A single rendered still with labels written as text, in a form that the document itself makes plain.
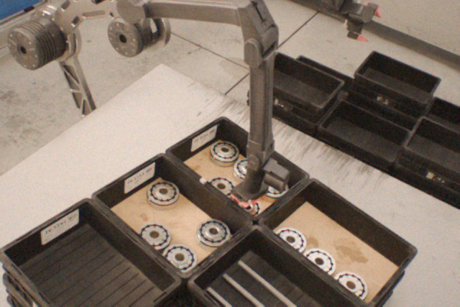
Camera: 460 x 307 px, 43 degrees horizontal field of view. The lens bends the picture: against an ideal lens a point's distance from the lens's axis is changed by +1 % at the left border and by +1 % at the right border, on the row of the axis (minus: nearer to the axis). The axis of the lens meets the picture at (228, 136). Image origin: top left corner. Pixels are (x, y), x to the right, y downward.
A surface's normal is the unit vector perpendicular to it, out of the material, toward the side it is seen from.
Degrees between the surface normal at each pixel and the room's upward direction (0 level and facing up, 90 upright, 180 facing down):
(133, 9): 95
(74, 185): 0
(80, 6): 90
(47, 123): 0
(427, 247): 0
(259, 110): 95
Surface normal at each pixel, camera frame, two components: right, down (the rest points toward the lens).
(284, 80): 0.15, -0.74
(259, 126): -0.48, 0.59
